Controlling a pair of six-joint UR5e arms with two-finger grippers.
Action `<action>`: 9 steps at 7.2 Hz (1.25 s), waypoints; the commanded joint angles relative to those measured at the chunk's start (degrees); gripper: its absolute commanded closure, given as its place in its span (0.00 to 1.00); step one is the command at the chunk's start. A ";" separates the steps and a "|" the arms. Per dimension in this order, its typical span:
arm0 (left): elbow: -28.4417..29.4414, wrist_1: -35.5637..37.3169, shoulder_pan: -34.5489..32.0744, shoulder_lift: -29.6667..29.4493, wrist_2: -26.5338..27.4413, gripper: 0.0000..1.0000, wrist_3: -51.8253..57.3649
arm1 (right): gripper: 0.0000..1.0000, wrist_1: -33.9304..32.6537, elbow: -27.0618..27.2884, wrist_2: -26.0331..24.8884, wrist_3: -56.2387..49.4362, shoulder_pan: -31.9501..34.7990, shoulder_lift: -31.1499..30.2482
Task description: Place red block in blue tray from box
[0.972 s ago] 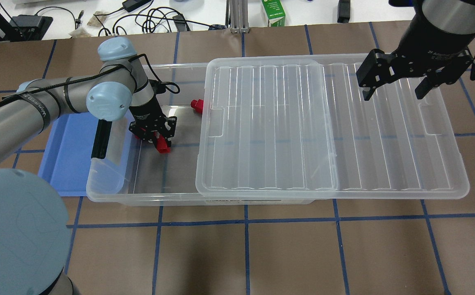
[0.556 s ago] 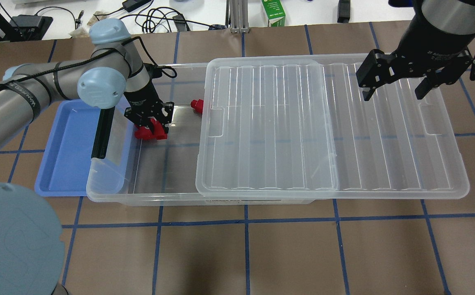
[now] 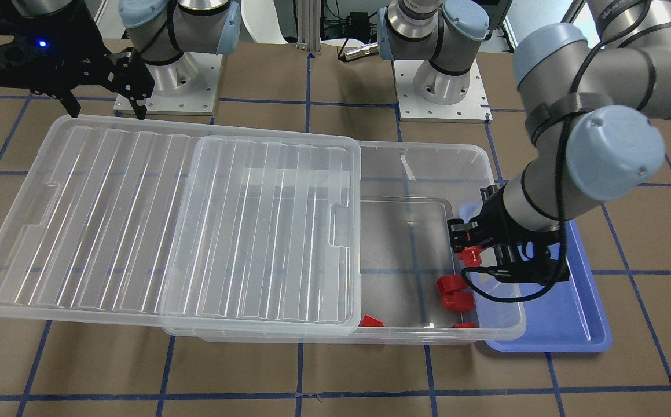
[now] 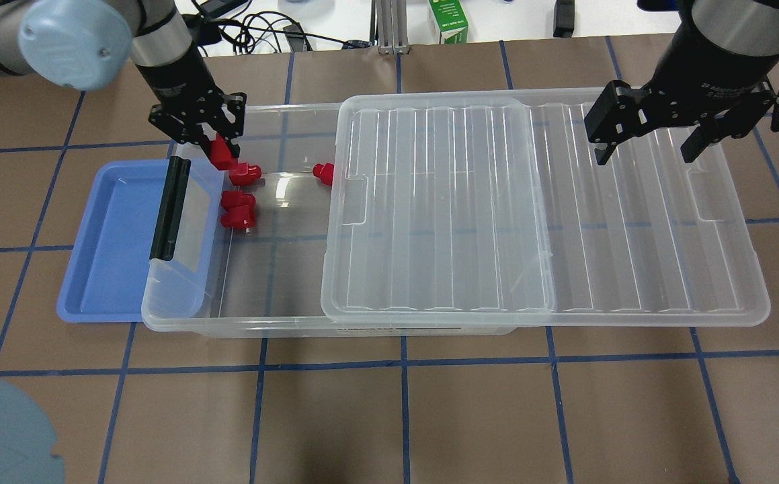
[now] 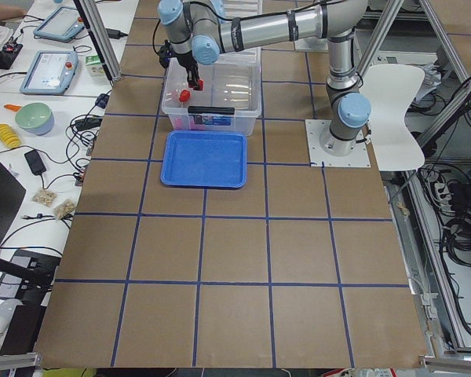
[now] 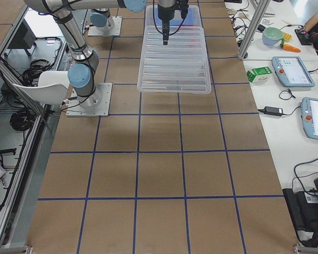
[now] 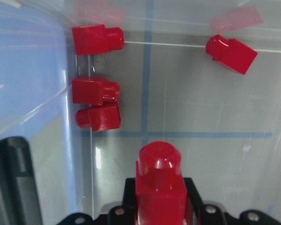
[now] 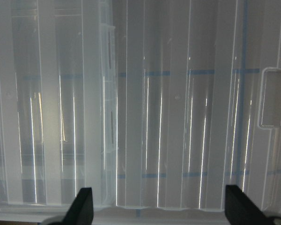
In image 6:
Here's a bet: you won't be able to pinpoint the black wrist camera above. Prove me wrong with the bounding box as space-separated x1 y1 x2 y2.
176 0 189 20

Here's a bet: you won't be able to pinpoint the coiled black cables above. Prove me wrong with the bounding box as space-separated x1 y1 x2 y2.
10 107 36 132

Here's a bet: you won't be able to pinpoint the green and blue bowls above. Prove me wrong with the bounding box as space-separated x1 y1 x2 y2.
262 27 283 46

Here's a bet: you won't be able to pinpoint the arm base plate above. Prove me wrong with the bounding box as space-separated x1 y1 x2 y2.
88 14 122 37
66 83 112 117

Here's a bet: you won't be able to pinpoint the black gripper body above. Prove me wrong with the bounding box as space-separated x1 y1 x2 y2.
157 5 176 36

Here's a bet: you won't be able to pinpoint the toy carrot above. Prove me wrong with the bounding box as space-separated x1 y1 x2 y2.
280 39 301 53

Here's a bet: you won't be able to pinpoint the blue plastic tray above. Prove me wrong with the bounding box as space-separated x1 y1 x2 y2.
171 6 197 26

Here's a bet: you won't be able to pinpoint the toy corn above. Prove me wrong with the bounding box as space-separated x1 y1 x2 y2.
282 32 292 42

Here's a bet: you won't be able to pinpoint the teach pendant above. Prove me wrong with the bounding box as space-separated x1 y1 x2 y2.
301 97 318 140
271 56 315 88

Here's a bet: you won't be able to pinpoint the aluminium frame post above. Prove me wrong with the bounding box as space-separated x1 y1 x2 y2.
237 0 270 60

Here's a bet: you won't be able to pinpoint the person forearm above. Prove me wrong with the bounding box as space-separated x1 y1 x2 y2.
303 12 318 32

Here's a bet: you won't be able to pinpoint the black power adapter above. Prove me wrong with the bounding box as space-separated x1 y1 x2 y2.
258 106 284 116

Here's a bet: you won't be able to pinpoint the white chair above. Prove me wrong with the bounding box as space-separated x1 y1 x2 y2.
13 71 69 105

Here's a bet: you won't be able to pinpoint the clear plastic box lid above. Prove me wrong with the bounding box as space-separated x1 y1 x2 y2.
137 25 211 94

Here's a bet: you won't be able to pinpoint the clear plastic storage box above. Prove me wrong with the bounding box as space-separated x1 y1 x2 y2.
145 5 202 27

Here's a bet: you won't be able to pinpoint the green white carton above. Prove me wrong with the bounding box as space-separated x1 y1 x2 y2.
246 66 272 83

